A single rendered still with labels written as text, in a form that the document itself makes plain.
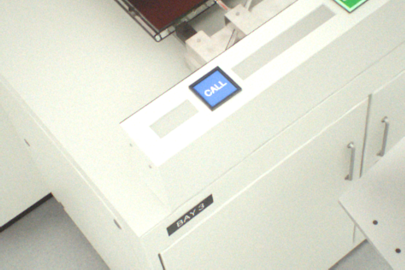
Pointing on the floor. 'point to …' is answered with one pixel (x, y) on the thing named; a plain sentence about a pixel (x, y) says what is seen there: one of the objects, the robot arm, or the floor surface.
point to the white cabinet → (244, 187)
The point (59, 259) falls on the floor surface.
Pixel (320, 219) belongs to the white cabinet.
